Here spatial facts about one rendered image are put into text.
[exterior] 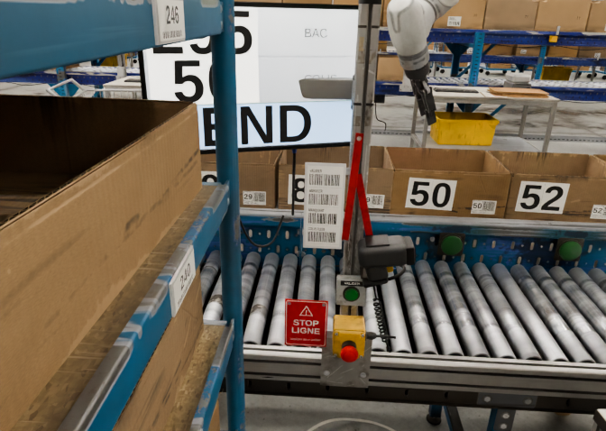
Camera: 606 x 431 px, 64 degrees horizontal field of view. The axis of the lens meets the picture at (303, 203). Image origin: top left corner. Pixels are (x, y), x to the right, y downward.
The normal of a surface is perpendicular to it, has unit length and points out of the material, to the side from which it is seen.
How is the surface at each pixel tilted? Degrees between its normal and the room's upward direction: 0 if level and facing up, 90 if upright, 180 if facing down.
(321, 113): 86
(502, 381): 90
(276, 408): 0
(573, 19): 90
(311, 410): 0
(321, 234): 90
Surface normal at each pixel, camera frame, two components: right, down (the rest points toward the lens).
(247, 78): 0.29, 0.29
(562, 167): -0.07, 0.36
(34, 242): 1.00, 0.06
